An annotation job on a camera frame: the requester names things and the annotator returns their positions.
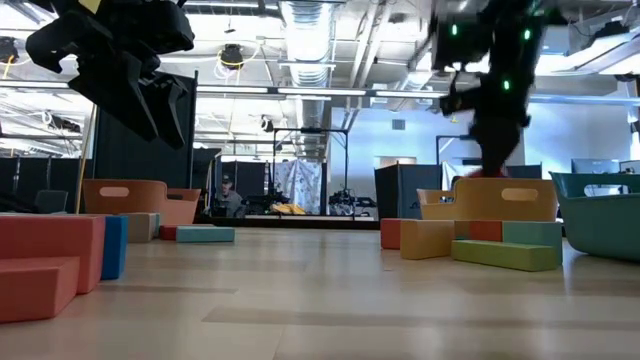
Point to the grey wall vent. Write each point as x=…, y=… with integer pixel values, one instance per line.
x=398, y=124

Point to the salmon plastic bin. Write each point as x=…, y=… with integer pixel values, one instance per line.
x=140, y=205

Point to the low black divider panels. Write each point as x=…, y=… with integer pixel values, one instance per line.
x=25, y=175

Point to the fluorescent light strip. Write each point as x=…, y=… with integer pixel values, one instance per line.
x=320, y=92

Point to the black divider screen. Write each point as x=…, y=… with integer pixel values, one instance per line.
x=245, y=177

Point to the black ceiling-hung device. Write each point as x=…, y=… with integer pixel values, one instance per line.
x=231, y=56
x=7, y=50

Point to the black aluminium table frame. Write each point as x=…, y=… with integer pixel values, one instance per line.
x=300, y=224

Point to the yellow sticker tag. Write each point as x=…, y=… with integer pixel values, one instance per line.
x=91, y=5

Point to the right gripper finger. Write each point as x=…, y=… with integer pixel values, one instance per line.
x=497, y=150

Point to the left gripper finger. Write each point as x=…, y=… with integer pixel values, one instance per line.
x=120, y=95
x=170, y=110

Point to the grey beige block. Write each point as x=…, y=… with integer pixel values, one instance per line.
x=137, y=227

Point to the red rectangular block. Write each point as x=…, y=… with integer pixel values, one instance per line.
x=167, y=233
x=487, y=173

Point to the green long block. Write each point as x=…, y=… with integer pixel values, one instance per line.
x=500, y=256

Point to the white hanging sheet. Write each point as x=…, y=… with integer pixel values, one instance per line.
x=450, y=172

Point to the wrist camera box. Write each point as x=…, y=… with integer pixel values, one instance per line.
x=457, y=102
x=155, y=27

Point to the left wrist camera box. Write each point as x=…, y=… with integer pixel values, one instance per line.
x=155, y=27

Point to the small black ceiling camera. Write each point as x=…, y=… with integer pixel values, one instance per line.
x=267, y=124

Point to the yellow orange plastic bin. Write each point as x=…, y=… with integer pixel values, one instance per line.
x=480, y=205

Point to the person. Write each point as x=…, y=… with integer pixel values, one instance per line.
x=230, y=202

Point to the large blue block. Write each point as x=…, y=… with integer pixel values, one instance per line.
x=115, y=247

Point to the silver ceiling air duct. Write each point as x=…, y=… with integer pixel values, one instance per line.
x=307, y=40

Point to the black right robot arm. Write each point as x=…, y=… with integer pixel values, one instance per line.
x=510, y=45

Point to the orange long block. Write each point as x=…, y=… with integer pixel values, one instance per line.
x=425, y=240

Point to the teal green plastic bin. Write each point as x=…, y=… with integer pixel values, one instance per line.
x=600, y=230

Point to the light blue long block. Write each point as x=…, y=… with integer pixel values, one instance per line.
x=205, y=235

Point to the black stand frame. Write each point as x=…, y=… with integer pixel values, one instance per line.
x=310, y=130
x=442, y=136

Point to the computer monitor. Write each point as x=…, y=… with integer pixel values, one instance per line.
x=595, y=166
x=631, y=167

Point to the grey chair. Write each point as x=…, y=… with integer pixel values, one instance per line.
x=50, y=201

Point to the dark blue partition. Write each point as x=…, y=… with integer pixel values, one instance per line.
x=400, y=190

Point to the salmon pink foam block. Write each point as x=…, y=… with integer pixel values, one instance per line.
x=50, y=237
x=35, y=290

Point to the pink red small cube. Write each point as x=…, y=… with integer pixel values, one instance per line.
x=485, y=231

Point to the teal small cube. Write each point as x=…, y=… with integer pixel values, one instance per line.
x=156, y=225
x=532, y=231

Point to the black background robot arm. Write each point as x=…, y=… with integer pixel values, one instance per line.
x=257, y=202
x=350, y=202

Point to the patterned white cloth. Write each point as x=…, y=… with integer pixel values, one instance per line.
x=300, y=180

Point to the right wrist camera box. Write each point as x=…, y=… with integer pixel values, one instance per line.
x=457, y=102

